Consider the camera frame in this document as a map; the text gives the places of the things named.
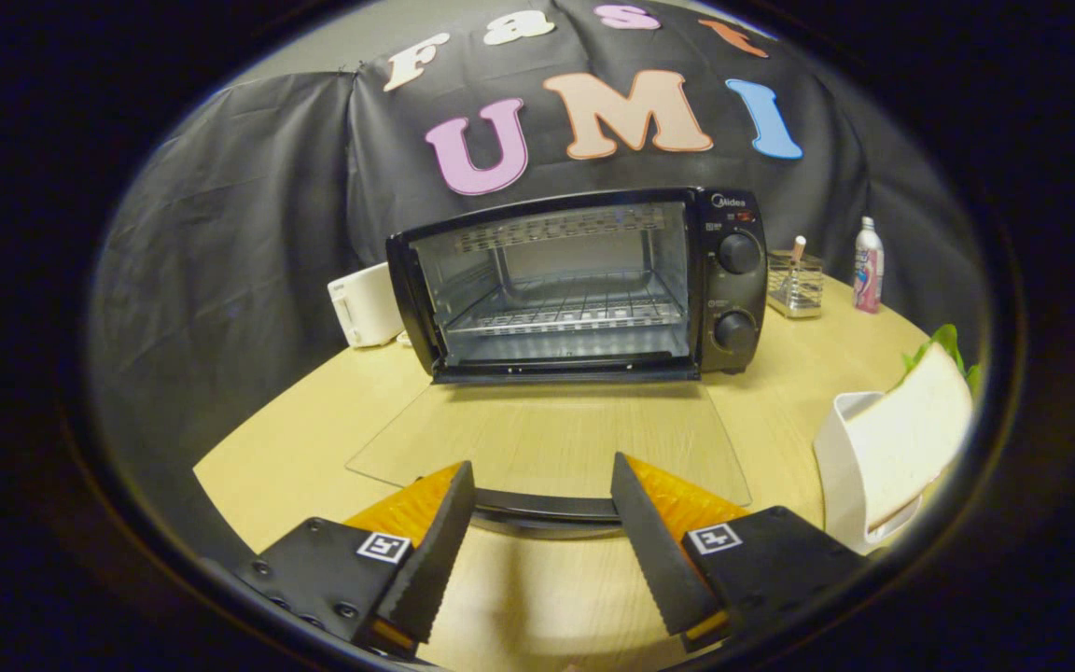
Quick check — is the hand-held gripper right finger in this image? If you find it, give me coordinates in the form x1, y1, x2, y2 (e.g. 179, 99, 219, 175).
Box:
610, 453, 867, 654

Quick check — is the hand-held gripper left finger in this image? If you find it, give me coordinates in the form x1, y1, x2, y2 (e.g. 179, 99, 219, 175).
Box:
235, 460, 478, 659

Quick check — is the black toaster oven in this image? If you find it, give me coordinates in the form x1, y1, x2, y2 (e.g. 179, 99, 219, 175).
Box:
345, 187, 770, 540

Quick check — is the sandwich with lettuce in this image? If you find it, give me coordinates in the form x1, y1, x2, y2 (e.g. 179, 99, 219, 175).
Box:
844, 324, 984, 535

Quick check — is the white toaster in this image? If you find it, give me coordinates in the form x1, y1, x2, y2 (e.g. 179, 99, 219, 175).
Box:
328, 262, 408, 350

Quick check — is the white holder stand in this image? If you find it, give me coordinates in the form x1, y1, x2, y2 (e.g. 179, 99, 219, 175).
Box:
813, 391, 926, 556

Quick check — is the clear acrylic holder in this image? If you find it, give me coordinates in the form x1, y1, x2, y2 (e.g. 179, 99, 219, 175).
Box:
766, 235, 825, 320

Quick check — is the white pink bottle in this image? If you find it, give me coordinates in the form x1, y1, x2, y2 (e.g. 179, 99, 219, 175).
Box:
853, 217, 886, 315

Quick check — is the black backdrop cloth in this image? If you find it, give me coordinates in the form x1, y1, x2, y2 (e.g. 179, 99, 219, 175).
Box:
90, 0, 991, 570

